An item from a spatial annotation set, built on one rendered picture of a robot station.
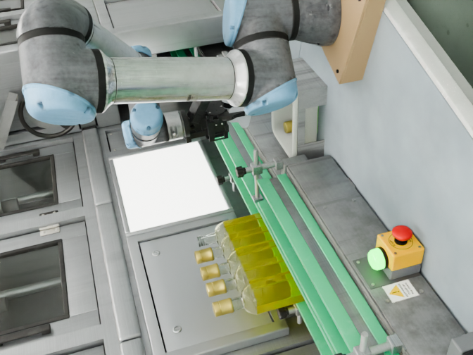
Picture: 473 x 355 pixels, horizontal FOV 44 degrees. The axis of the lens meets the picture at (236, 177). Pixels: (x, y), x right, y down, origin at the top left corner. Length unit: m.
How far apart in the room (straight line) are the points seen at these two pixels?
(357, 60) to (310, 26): 0.12
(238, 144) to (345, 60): 0.65
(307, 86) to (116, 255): 0.73
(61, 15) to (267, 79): 0.40
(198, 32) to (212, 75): 1.10
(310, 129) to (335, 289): 0.49
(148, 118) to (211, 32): 0.92
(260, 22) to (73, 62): 0.39
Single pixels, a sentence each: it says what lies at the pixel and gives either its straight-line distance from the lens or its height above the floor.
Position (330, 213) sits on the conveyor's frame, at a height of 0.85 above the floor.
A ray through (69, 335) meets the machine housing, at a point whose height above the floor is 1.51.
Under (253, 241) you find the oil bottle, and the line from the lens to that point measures 1.48.
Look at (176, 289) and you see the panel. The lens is 1.60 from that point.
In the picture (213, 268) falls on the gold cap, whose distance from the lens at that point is 1.44.
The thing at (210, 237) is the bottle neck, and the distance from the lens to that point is 1.53.
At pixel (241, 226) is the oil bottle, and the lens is 1.53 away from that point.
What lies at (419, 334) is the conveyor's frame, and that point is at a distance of 1.17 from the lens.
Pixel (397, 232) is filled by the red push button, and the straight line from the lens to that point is 1.20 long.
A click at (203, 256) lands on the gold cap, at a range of 1.48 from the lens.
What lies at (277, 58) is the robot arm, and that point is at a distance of 1.18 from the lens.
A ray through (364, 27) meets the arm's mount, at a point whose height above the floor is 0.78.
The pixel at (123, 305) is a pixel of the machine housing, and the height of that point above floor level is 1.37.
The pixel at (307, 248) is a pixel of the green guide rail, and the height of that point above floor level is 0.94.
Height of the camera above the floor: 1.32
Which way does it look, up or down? 12 degrees down
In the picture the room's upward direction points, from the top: 103 degrees counter-clockwise
